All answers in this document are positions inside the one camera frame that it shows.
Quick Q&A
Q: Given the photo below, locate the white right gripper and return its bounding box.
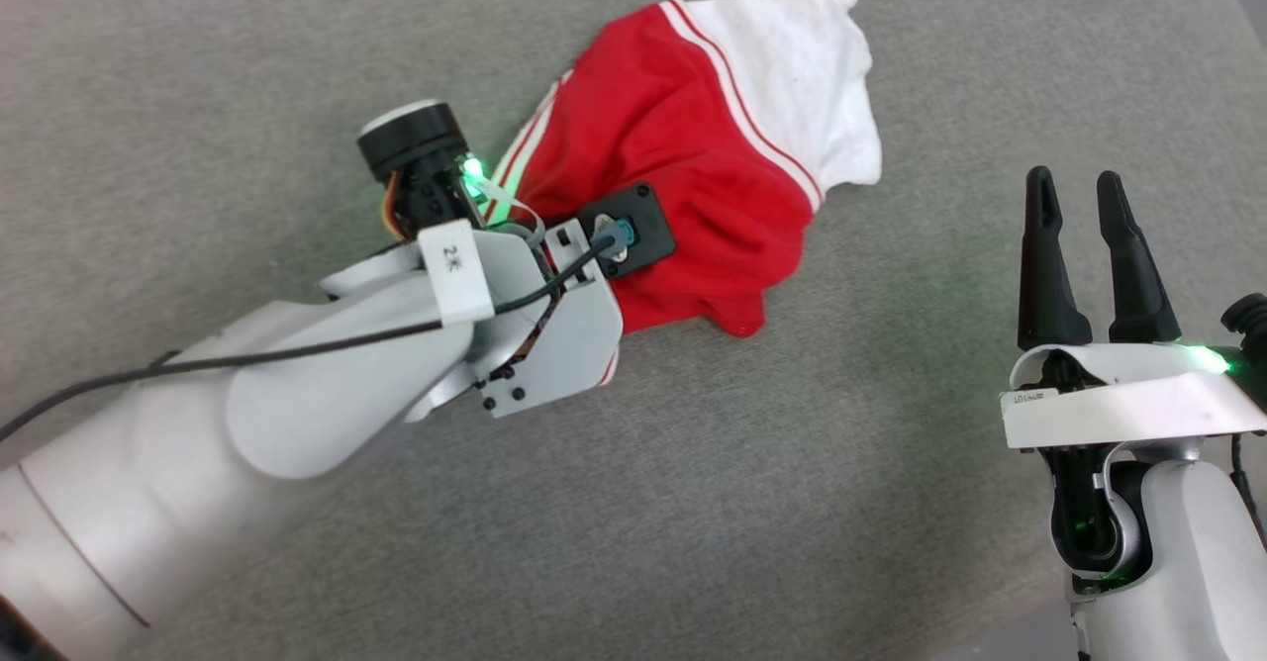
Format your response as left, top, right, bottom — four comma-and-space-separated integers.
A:
1000, 166, 1267, 464

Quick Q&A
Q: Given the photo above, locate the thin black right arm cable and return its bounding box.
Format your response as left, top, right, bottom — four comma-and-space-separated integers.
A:
1230, 431, 1267, 548

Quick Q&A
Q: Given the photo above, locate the black cable with teal plug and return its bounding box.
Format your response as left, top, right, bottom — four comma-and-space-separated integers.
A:
0, 222, 634, 444

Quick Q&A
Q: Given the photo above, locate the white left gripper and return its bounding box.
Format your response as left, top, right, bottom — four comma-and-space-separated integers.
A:
356, 100, 626, 421

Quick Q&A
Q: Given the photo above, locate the red and white sports jersey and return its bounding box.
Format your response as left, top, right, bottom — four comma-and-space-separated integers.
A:
482, 0, 884, 387

